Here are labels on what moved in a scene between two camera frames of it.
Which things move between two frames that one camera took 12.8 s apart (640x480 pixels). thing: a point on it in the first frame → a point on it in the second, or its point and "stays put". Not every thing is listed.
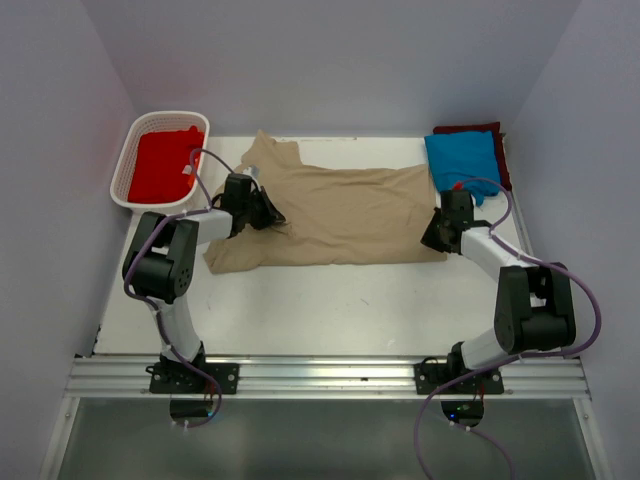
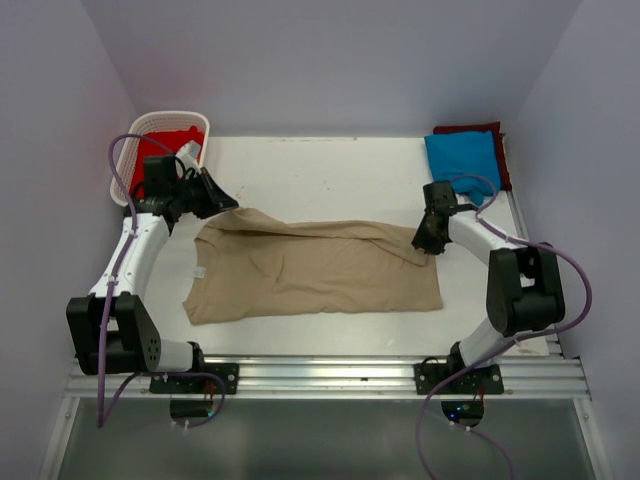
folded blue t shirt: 464,157 stays put
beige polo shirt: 332,216 → 245,267
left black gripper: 264,221 → 216,200
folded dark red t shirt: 499,142 stays put
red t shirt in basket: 162,170 stays put
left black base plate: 179,378 stays put
